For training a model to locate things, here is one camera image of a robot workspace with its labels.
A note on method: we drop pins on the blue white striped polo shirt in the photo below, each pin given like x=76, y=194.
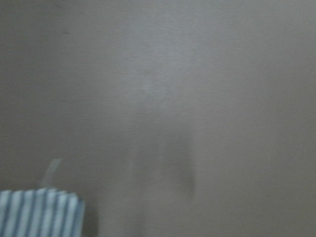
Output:
x=40, y=213

